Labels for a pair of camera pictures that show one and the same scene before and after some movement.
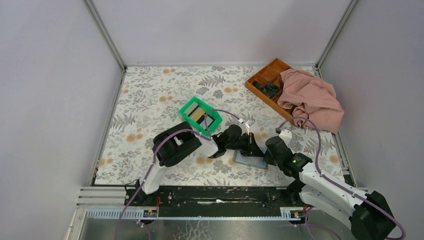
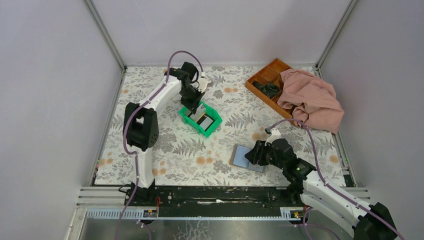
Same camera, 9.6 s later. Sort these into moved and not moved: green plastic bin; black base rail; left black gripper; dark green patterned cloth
Moved: left black gripper
Not moved: green plastic bin; black base rail; dark green patterned cloth
